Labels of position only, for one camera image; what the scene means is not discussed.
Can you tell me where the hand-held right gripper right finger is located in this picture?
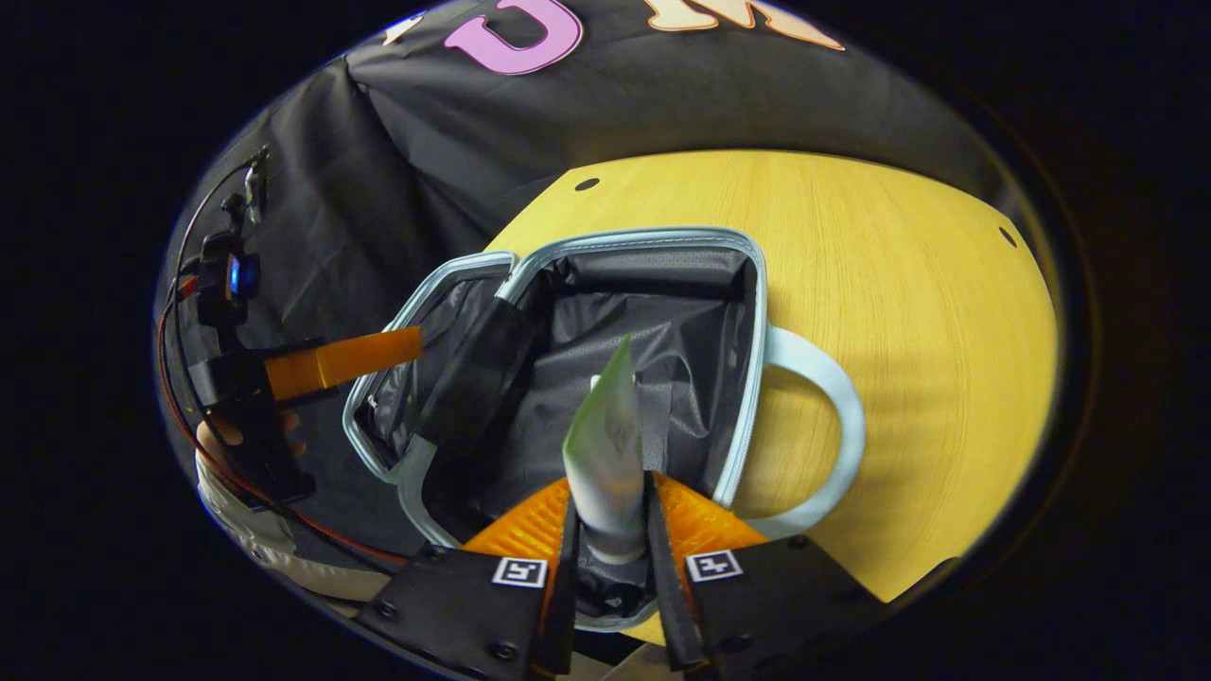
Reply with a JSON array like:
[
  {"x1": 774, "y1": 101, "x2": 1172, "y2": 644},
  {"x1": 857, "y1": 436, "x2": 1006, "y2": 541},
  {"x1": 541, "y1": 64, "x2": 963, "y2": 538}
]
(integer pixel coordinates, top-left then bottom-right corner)
[{"x1": 645, "y1": 470, "x2": 892, "y2": 674}]

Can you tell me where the light blue suitcase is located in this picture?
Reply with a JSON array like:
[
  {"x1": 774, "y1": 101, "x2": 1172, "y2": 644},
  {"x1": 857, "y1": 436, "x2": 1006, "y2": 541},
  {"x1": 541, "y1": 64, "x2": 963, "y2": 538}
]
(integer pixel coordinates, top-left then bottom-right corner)
[{"x1": 342, "y1": 225, "x2": 867, "y2": 633}]

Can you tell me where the green and white tube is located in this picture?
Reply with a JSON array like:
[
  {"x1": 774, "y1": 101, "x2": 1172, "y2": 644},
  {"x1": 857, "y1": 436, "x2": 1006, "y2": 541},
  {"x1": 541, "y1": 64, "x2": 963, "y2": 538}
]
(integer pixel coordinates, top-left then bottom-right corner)
[{"x1": 562, "y1": 335, "x2": 654, "y2": 566}]

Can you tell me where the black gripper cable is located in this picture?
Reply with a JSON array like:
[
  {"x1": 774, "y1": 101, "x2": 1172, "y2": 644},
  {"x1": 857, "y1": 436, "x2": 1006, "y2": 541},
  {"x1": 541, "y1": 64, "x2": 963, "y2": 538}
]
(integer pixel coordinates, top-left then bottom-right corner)
[{"x1": 173, "y1": 156, "x2": 258, "y2": 285}]

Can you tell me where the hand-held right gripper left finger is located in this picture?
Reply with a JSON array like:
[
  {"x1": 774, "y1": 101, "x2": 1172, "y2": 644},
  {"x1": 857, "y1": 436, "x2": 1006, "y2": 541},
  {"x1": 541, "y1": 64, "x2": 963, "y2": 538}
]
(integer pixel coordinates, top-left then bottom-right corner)
[{"x1": 355, "y1": 476, "x2": 581, "y2": 681}]

